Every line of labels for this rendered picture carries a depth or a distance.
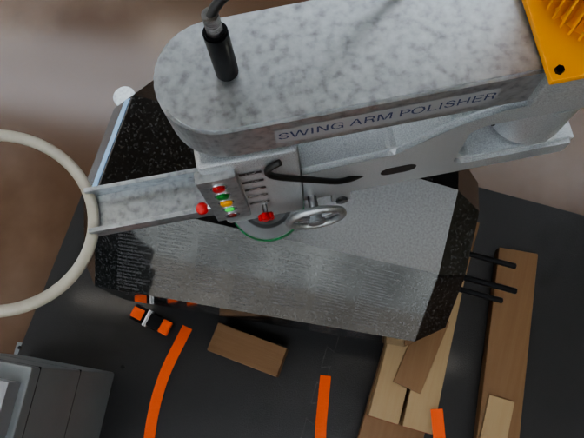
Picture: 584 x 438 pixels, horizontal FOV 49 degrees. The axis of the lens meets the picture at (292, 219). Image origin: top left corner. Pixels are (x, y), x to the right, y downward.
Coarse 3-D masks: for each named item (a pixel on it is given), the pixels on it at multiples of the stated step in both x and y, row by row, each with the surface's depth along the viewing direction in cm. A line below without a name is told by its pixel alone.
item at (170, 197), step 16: (160, 176) 166; (176, 176) 167; (192, 176) 170; (96, 192) 167; (112, 192) 170; (128, 192) 170; (144, 192) 170; (160, 192) 170; (176, 192) 170; (192, 192) 170; (112, 208) 169; (128, 208) 169; (144, 208) 169; (160, 208) 169; (176, 208) 169; (192, 208) 169; (112, 224) 163; (128, 224) 163; (144, 224) 165; (160, 224) 168
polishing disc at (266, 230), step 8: (280, 216) 187; (288, 216) 187; (240, 224) 187; (248, 224) 187; (256, 224) 187; (264, 224) 187; (272, 224) 187; (280, 224) 186; (248, 232) 186; (256, 232) 186; (264, 232) 186; (272, 232) 186; (280, 232) 186; (288, 232) 187
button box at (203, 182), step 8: (200, 176) 124; (208, 176) 124; (216, 176) 124; (224, 176) 124; (232, 176) 124; (200, 184) 124; (208, 184) 125; (216, 184) 126; (232, 184) 128; (240, 184) 133; (208, 192) 130; (232, 192) 132; (240, 192) 133; (208, 200) 134; (216, 200) 135; (240, 200) 138; (216, 208) 141; (240, 208) 144; (248, 208) 146; (216, 216) 147; (224, 216) 148; (240, 216) 151
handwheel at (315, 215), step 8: (312, 200) 154; (312, 208) 147; (320, 208) 147; (328, 208) 147; (336, 208) 148; (296, 216) 148; (304, 216) 147; (312, 216) 152; (320, 216) 152; (336, 216) 156; (344, 216) 155; (288, 224) 152; (296, 224) 157; (304, 224) 158; (312, 224) 153; (320, 224) 155; (328, 224) 159
